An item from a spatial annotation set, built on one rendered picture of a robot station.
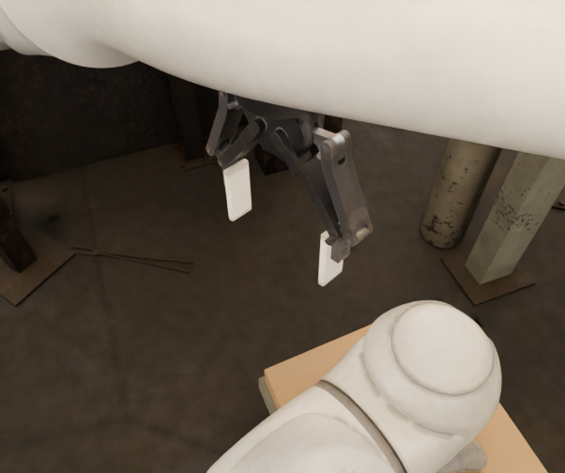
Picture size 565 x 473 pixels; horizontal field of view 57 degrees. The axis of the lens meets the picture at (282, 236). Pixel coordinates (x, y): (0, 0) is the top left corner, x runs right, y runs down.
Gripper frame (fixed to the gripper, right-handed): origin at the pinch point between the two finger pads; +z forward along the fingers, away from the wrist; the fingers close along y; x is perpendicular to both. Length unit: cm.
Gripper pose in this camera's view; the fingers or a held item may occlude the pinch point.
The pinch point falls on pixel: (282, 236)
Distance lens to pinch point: 55.2
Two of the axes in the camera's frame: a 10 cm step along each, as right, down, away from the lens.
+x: 7.1, -5.1, 5.0
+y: 7.1, 4.9, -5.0
